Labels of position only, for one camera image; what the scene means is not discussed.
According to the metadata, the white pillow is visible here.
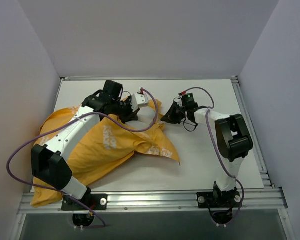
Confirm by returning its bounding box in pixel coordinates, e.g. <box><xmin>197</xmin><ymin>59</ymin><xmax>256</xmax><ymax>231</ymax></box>
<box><xmin>125</xmin><ymin>106</ymin><xmax>165</xmax><ymax>131</ymax></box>

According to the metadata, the yellow Mickey Mouse pillowcase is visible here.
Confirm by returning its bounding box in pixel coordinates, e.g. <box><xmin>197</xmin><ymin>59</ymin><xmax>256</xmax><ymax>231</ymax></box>
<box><xmin>31</xmin><ymin>99</ymin><xmax>180</xmax><ymax>208</ymax></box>

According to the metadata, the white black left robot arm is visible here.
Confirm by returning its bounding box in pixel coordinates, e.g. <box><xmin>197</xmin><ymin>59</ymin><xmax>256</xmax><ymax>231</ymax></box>
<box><xmin>31</xmin><ymin>80</ymin><xmax>144</xmax><ymax>210</ymax></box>

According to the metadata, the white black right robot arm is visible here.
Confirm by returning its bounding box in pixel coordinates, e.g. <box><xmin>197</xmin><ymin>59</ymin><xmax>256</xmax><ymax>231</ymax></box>
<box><xmin>161</xmin><ymin>101</ymin><xmax>254</xmax><ymax>207</ymax></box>

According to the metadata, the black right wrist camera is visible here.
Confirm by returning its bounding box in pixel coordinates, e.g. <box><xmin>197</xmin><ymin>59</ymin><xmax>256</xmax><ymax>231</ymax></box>
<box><xmin>181</xmin><ymin>93</ymin><xmax>198</xmax><ymax>111</ymax></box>

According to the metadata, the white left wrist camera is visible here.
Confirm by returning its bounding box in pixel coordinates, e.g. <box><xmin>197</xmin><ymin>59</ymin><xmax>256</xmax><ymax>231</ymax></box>
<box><xmin>131</xmin><ymin>93</ymin><xmax>149</xmax><ymax>111</ymax></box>

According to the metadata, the thin black wire loop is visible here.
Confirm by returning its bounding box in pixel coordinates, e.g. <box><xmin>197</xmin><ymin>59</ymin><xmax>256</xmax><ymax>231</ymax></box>
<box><xmin>182</xmin><ymin>117</ymin><xmax>199</xmax><ymax>133</ymax></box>

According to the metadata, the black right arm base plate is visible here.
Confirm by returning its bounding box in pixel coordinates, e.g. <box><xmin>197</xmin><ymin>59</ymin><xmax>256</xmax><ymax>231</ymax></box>
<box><xmin>196</xmin><ymin>191</ymin><xmax>242</xmax><ymax>209</ymax></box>

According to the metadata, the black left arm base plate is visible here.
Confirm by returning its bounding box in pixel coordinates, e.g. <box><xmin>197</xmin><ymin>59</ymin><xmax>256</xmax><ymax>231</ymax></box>
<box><xmin>61</xmin><ymin>193</ymin><xmax>108</xmax><ymax>211</ymax></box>

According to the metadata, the aluminium right frame rail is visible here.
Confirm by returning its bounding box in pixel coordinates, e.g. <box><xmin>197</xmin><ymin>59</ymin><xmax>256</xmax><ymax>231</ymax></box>
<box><xmin>231</xmin><ymin>76</ymin><xmax>276</xmax><ymax>189</ymax></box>

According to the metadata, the aluminium frame rail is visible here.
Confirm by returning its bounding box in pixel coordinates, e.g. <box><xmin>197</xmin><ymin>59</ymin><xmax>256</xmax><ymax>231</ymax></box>
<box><xmin>18</xmin><ymin>188</ymin><xmax>288</xmax><ymax>214</ymax></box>
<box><xmin>231</xmin><ymin>76</ymin><xmax>276</xmax><ymax>189</ymax></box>

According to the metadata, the aluminium front frame rail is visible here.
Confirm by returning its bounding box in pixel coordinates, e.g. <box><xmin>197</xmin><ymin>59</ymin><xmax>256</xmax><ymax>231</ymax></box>
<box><xmin>18</xmin><ymin>188</ymin><xmax>288</xmax><ymax>214</ymax></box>

